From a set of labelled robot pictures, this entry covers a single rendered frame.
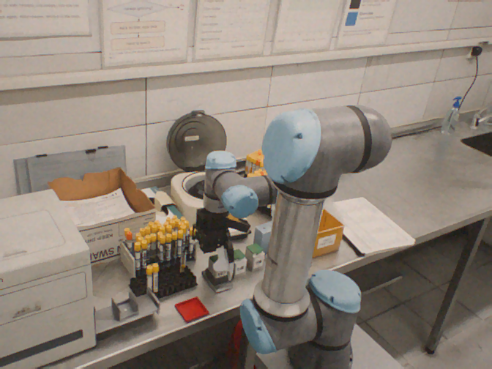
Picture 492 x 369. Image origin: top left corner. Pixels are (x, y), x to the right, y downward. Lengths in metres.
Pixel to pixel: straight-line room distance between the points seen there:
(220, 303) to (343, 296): 0.44
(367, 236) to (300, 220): 0.91
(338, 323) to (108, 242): 0.72
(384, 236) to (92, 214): 0.97
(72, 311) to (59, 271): 0.12
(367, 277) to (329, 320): 1.54
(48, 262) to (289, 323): 0.50
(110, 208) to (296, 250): 0.89
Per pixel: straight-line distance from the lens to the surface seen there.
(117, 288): 1.47
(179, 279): 1.46
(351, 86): 2.32
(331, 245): 1.66
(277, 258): 0.95
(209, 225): 1.32
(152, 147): 1.84
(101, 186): 1.75
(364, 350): 1.33
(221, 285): 1.46
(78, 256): 1.13
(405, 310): 2.95
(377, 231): 1.82
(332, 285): 1.12
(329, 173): 0.83
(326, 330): 1.12
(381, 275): 2.67
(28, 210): 1.26
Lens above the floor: 1.85
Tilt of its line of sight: 30 degrees down
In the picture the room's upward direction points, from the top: 7 degrees clockwise
